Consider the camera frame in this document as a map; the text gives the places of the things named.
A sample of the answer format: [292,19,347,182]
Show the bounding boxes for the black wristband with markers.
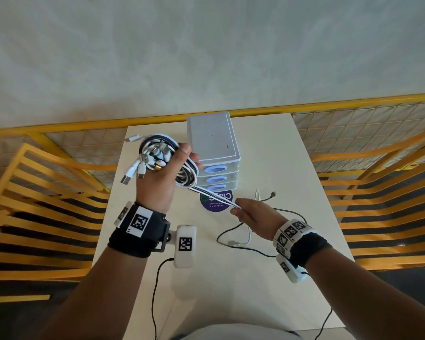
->
[108,201,171,259]
[273,219,333,269]

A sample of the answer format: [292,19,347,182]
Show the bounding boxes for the white plastic drawer unit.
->
[186,112,241,192]

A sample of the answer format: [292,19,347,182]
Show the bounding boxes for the black left wrist camera cable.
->
[151,257,175,340]

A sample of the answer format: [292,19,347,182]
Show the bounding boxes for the person's right forearm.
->
[304,243,425,340]

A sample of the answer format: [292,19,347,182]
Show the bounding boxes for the thin white cable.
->
[227,189,261,246]

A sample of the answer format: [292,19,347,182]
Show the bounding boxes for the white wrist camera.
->
[173,225,197,269]
[276,253,309,284]

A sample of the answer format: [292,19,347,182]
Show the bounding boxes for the person's right hand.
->
[230,198,288,241]

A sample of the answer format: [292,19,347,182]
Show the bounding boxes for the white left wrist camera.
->
[173,225,197,269]

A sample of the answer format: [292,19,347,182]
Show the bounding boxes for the person's left forearm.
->
[35,241,157,340]

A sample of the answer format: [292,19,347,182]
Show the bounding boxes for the yellow slatted bench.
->
[0,142,111,304]
[310,123,425,272]

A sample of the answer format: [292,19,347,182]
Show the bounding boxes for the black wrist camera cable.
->
[313,307,334,340]
[151,257,175,340]

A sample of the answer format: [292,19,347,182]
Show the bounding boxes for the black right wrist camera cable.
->
[313,307,334,340]

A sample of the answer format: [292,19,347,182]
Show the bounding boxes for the black right wristband with markers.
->
[273,219,333,269]

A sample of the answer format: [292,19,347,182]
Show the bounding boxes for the yellow metal mesh fence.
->
[0,92,425,194]

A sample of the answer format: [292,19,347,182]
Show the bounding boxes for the purple round sticker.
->
[200,189,234,212]

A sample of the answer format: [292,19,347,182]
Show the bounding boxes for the black and white cable bundle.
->
[119,134,242,210]

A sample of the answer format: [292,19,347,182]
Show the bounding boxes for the black left wristband with markers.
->
[108,201,171,259]

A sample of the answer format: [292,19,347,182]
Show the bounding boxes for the person's white shirt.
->
[179,323,303,340]

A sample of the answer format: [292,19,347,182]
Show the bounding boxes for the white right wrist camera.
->
[276,253,309,284]

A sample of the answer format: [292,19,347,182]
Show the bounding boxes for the person's left hand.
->
[136,143,203,214]

